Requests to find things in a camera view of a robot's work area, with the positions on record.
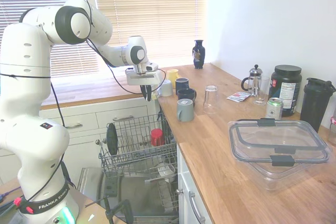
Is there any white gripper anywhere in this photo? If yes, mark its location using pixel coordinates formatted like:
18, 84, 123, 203
125, 69, 163, 102

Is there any plain white mug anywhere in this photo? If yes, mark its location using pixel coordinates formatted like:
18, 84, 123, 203
158, 79, 174, 98

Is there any yellow mug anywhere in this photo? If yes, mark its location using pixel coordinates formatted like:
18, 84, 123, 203
167, 69, 181, 82

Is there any dark blue mug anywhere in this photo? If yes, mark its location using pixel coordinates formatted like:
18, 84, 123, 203
175, 78, 190, 93

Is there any black mug with print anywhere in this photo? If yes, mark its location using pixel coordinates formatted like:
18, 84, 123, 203
177, 89, 197, 107

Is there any grey mug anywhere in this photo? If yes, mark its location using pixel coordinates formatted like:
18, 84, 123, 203
176, 99, 195, 123

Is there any red mug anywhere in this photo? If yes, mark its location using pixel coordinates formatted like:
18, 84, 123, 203
150, 129, 166, 147

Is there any stainless steel dishwasher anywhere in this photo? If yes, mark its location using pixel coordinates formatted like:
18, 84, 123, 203
76, 108, 182, 224

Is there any dark grey plate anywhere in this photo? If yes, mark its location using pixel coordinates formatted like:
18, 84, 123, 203
106, 122, 119, 156

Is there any dark blue painted vase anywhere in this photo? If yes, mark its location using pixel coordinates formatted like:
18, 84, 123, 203
192, 39, 206, 70

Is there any clear tumbler glass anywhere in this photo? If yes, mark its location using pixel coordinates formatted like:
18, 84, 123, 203
203, 85, 220, 115

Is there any white kitchen cabinet unit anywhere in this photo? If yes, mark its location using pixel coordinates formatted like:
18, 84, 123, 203
0, 97, 161, 186
176, 144, 215, 224

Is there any red white sachet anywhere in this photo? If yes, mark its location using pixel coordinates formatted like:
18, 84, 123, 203
226, 91, 250, 103

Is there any glass French press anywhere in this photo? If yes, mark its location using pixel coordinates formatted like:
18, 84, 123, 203
240, 64, 264, 97

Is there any tall clear drinking glass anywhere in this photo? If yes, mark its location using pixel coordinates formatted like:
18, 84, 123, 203
253, 76, 271, 106

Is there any black metal clamp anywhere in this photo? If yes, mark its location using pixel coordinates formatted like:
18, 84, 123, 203
85, 195, 133, 224

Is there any white green drink can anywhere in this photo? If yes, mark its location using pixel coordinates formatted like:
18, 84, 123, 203
265, 97, 285, 120

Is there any black protein powder tub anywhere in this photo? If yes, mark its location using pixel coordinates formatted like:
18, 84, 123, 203
268, 65, 303, 118

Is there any clear container lid grey rim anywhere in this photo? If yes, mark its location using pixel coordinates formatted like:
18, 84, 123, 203
227, 118, 331, 167

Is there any clear plastic food container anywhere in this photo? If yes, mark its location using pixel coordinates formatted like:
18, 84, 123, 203
235, 153, 325, 192

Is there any black shaker bottle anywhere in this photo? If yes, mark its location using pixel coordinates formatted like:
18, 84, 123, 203
300, 77, 336, 133

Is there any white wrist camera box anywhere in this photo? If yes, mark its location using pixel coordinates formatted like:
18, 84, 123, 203
145, 61, 159, 72

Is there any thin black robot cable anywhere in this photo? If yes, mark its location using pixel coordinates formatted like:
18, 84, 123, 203
25, 0, 167, 204

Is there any curved metal cabinet handle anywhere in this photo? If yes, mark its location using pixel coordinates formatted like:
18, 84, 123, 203
188, 190, 206, 223
58, 122, 83, 129
112, 115, 135, 122

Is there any wire dishwasher rack with plate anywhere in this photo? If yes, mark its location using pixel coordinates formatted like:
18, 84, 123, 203
99, 114, 178, 174

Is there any wire dishwasher rack with bowl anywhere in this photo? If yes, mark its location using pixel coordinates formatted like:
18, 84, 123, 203
145, 159, 181, 215

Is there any thick black base cable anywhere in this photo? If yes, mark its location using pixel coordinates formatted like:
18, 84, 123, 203
59, 159, 77, 190

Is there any blue cable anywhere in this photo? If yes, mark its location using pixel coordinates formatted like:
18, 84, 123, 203
0, 186, 22, 201

